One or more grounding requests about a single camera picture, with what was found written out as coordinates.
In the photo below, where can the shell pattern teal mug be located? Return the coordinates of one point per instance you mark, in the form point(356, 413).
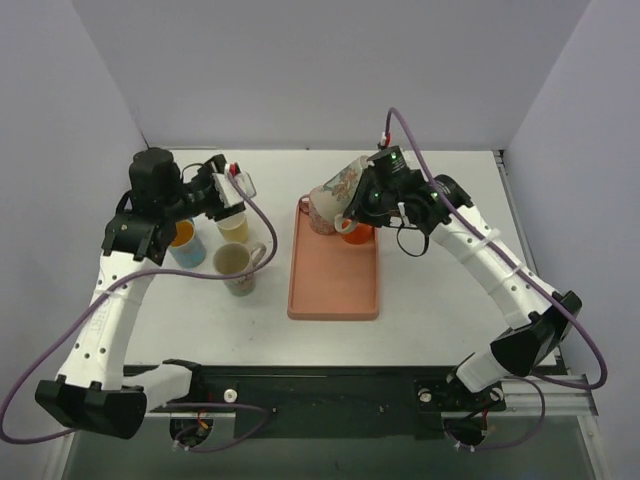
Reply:
point(237, 259)

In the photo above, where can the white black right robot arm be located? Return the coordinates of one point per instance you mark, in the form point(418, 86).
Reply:
point(535, 312)

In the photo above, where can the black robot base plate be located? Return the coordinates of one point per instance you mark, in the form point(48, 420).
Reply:
point(337, 402)

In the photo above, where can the pink ghost pattern mug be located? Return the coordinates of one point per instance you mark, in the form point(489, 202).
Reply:
point(317, 223)

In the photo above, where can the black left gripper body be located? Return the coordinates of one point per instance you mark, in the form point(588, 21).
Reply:
point(211, 187)

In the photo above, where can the yellow ceramic mug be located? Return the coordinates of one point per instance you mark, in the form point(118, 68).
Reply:
point(234, 228)

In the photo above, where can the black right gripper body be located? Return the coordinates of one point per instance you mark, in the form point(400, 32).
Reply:
point(368, 187)

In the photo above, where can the blue glazed mug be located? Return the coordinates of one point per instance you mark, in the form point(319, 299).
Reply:
point(187, 248)

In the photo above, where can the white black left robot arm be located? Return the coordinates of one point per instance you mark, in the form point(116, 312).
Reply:
point(90, 392)

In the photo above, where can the aluminium table frame rail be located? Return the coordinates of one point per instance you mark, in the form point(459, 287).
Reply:
point(559, 401)

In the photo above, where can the salmon pink plastic tray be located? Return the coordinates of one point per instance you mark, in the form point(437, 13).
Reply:
point(331, 279)

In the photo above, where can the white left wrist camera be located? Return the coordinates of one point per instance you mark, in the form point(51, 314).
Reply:
point(233, 185)

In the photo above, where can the cream dragon pattern mug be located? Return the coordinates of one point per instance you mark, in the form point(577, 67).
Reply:
point(332, 197)

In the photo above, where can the orange ceramic mug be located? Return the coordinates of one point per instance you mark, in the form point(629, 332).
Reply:
point(352, 232)

